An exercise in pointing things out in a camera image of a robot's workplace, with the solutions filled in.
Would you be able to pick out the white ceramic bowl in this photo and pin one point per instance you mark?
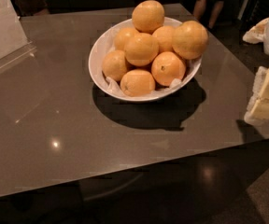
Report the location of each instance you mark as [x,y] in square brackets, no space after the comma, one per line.
[104,44]

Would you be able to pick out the orange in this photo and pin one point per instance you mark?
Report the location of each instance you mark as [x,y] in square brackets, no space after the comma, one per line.
[148,16]
[164,38]
[141,49]
[168,66]
[190,40]
[137,82]
[123,36]
[115,65]

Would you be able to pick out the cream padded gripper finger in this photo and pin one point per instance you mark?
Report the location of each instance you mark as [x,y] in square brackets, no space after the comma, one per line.
[255,35]
[258,105]

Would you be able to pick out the clear acrylic sign stand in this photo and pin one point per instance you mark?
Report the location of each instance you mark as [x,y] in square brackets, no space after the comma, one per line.
[14,45]

